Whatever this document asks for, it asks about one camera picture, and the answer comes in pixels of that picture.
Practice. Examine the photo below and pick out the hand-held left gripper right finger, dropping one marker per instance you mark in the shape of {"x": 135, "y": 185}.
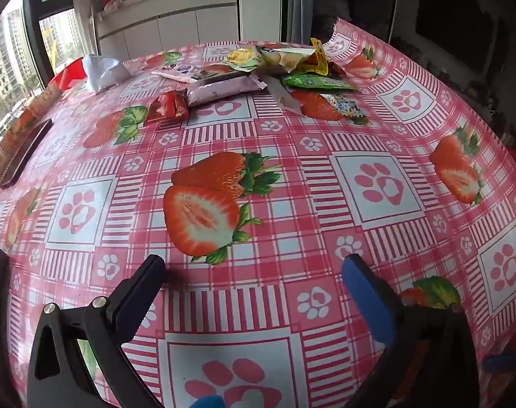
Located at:
{"x": 366, "y": 293}

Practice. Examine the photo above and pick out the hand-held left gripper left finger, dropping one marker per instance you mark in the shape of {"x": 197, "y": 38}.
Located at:
{"x": 138, "y": 301}

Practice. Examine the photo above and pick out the strawberry print plaid tablecloth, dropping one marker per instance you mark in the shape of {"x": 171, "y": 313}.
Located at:
{"x": 309, "y": 221}

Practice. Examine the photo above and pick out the dark smartphone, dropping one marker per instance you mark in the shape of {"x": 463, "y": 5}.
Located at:
{"x": 26, "y": 153}

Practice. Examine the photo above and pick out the floral print snack packet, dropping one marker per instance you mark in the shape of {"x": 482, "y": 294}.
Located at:
{"x": 347, "y": 106}

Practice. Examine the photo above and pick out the green snack packet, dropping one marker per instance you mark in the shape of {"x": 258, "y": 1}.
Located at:
{"x": 315, "y": 81}

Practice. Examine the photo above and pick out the white crumpled bag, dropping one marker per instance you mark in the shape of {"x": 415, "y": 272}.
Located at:
{"x": 104, "y": 72}

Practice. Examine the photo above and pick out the red tissue box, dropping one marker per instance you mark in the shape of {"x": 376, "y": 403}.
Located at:
{"x": 68, "y": 78}

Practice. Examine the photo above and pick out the yellow red-edged snack packet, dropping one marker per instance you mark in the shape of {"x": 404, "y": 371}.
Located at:
{"x": 319, "y": 57}

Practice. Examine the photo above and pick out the white and yellow snack packet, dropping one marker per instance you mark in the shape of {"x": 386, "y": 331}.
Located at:
{"x": 283, "y": 57}

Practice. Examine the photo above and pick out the white cabinet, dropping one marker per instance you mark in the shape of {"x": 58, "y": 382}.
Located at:
{"x": 177, "y": 21}

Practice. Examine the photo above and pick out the grey curtain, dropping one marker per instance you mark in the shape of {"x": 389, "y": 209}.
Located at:
{"x": 300, "y": 4}

